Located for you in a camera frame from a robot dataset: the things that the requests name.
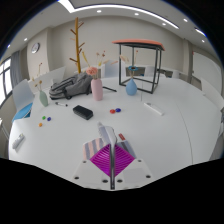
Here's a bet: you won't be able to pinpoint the black rectangular box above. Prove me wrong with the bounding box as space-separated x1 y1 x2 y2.
72 104 94 121

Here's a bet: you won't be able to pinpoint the thin black pen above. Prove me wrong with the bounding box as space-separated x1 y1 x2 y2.
102 85 118 93

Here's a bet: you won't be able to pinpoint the white chair with blue seat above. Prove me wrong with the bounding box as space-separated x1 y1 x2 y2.
12 78 35 122

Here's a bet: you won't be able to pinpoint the white oblong bar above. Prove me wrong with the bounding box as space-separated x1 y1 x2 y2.
143 101 164 116

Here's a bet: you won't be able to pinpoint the window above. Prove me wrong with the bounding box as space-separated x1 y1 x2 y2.
0 57 13 106

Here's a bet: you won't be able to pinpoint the round wall clock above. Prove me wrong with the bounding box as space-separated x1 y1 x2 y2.
30 42 41 54

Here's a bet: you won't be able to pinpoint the green vase with dried flowers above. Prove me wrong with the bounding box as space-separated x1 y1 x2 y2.
31 62 50 108

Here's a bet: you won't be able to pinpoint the round ceiling downlights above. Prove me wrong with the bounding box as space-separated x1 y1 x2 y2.
6 8 208 49

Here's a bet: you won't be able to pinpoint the pink vase with flowers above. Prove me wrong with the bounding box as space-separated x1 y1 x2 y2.
81 49 112 102

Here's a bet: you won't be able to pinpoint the black frame stand orange top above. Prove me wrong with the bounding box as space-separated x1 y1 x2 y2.
111 38 166 95

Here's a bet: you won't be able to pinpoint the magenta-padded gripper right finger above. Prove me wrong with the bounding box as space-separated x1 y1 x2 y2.
112 144 154 190

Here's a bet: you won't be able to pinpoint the white remote control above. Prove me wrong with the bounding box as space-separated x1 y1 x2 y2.
12 133 26 150

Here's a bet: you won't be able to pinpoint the grey backpack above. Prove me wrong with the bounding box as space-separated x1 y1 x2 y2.
48 72 94 100

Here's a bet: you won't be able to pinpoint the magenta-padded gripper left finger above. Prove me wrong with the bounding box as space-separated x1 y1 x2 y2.
72 143 114 190

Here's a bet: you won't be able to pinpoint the blue vase with flowers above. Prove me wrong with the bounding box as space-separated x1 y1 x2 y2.
119 49 140 97

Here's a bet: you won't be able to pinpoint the grey curtain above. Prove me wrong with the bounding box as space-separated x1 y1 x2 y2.
10 50 23 89

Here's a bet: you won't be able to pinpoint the long ceiling light strip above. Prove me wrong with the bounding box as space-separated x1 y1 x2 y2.
58 0 180 30

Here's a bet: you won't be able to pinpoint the grey white striped towel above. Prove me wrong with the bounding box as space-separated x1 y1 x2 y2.
82 121 137 161

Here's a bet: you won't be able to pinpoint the wooden coat rack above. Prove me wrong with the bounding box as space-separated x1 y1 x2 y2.
68 16 86 75

